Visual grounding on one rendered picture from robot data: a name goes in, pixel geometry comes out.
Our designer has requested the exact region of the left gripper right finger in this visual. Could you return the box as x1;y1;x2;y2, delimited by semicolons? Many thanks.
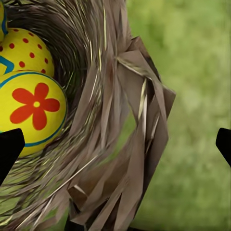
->
216;128;231;166

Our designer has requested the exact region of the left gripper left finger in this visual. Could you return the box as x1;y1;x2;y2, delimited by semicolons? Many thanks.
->
0;128;25;185

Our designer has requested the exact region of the wicker basket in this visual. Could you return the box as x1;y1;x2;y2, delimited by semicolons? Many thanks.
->
0;0;177;231

